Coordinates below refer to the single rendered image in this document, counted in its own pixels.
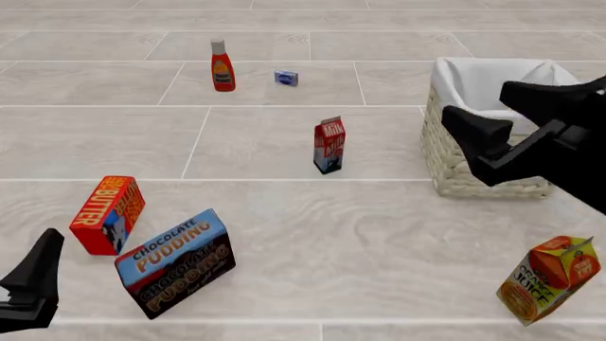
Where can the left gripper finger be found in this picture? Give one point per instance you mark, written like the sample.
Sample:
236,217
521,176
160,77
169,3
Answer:
40,270

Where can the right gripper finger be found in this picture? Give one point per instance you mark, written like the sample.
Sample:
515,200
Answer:
478,131
554,101

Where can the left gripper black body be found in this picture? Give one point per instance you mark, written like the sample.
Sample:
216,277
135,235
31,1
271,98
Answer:
26,314

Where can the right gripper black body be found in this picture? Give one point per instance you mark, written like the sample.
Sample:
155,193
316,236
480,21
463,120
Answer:
521,156

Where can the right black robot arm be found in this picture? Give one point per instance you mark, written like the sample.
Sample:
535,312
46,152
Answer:
587,177

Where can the white woven basket with liner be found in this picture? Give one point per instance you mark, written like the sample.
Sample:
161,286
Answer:
450,160

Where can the red and blue milk carton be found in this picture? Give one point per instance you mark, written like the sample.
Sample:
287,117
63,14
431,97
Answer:
329,145

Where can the red butter box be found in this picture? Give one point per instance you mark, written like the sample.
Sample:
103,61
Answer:
101,213

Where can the orange juice carton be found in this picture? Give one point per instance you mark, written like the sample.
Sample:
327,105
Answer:
544,280

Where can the chocolate pudding box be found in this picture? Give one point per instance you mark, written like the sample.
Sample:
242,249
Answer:
175,263

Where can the small blue box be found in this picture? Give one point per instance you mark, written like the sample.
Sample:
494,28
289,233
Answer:
286,78

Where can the red ketchup bottle grey cap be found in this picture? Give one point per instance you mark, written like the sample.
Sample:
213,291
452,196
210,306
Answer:
223,76

